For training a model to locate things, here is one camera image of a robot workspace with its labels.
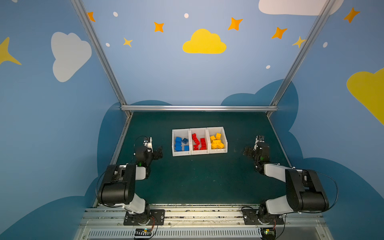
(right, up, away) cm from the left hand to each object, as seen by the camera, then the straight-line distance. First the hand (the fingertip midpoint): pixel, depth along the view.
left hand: (153, 146), depth 95 cm
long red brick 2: (+33, +1, +7) cm, 33 cm away
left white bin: (+18, +2, +9) cm, 20 cm away
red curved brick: (+27, -1, +6) cm, 28 cm away
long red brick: (+27, +4, +8) cm, 29 cm away
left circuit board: (+1, -40, -22) cm, 46 cm away
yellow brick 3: (+44, 0, +4) cm, 45 cm away
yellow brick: (+39, +5, +7) cm, 40 cm away
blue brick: (+16, -1, +4) cm, 16 cm away
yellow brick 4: (+39, 0, +3) cm, 40 cm away
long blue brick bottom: (+15, +1, +9) cm, 17 cm away
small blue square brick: (+20, +3, +7) cm, 21 cm away
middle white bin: (+30, +3, +7) cm, 31 cm away
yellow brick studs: (+41, +2, +4) cm, 42 cm away
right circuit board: (+63, -41, -22) cm, 78 cm away
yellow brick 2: (+43, +6, +9) cm, 45 cm away
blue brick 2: (+21, -2, +4) cm, 22 cm away
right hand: (+66, 0, 0) cm, 66 cm away
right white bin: (+39, +10, +9) cm, 42 cm away
